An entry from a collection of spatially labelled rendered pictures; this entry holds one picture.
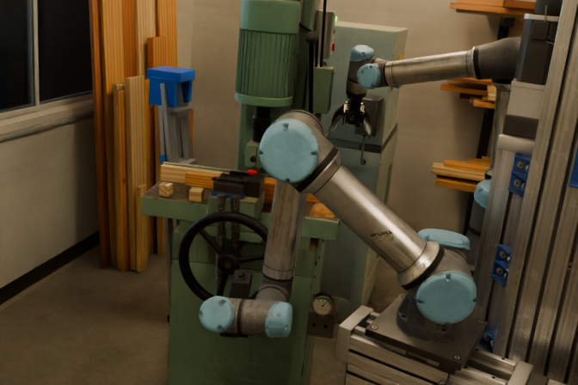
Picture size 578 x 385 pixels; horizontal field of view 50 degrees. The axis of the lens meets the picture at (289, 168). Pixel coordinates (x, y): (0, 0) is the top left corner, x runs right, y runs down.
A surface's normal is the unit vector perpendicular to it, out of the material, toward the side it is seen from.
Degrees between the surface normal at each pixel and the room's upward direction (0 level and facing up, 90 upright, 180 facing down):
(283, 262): 92
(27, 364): 0
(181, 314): 90
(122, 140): 88
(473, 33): 90
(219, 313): 61
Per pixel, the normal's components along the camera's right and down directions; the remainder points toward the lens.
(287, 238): 0.20, 0.31
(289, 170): -0.25, 0.16
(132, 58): 0.96, 0.11
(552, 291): -0.51, 0.19
